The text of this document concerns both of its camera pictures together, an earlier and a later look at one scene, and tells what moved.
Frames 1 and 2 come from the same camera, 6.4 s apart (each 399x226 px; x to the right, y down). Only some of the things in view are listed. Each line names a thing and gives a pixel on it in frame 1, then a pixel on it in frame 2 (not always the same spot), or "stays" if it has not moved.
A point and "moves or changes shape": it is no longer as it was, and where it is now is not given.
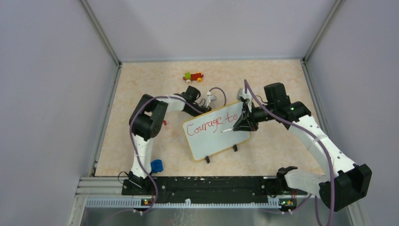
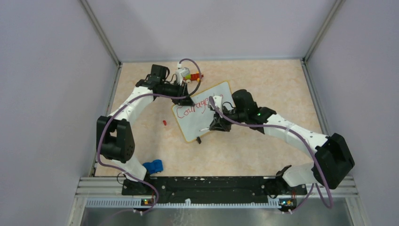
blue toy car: x=156 y=166 stays
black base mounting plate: x=212 y=190 stays
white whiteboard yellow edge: x=212 y=132 moves or changes shape
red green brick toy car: x=188 y=77 stays
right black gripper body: x=254 y=117 → x=225 y=124
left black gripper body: x=202 y=109 → x=178 y=90
